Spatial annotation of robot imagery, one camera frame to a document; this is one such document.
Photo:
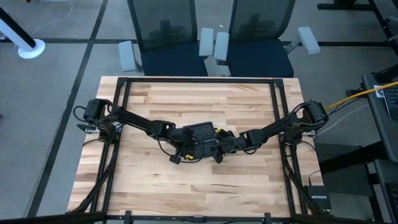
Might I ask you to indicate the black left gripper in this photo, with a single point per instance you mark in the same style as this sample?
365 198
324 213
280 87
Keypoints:
182 141

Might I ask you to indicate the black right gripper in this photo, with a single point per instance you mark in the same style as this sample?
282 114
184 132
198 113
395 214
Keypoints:
233 142

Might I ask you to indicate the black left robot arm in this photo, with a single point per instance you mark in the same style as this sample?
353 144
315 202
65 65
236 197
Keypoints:
133 119

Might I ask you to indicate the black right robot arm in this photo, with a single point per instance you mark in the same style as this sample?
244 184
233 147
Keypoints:
273 127

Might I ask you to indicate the black mesh office chair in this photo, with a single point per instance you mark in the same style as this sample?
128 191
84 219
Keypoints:
259 31
169 31

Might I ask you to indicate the black desk crossbar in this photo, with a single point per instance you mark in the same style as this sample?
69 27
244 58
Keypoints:
351 157

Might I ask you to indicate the grey side desk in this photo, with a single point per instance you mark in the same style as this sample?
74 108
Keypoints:
376 124

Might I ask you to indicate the white printed label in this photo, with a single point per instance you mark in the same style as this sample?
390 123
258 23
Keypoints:
378 91

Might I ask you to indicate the black keyboard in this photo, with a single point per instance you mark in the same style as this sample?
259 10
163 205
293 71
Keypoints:
392 101

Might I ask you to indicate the black desk base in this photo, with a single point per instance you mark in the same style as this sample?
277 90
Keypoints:
357 6

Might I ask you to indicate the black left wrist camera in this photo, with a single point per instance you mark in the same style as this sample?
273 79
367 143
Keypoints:
175 159

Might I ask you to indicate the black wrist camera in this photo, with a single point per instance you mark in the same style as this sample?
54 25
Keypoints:
218 157
175 159

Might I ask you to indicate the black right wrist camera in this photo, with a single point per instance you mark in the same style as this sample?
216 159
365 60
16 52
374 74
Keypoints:
218 157

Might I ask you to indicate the black Netgear network switch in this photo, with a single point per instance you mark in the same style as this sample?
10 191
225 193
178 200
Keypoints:
318 197

